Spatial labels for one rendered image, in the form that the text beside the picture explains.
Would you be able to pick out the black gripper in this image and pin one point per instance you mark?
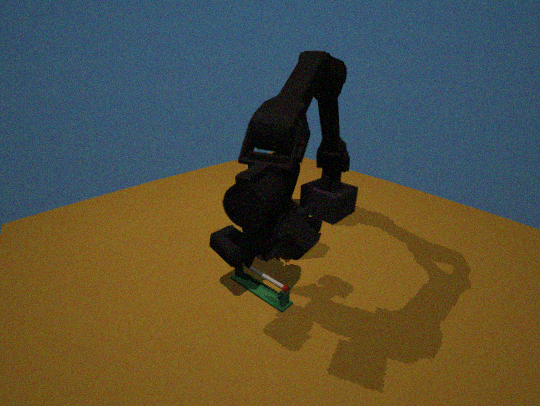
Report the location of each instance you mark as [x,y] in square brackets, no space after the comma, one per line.
[236,247]

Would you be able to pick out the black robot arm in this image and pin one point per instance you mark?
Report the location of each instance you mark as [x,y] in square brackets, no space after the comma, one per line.
[280,125]

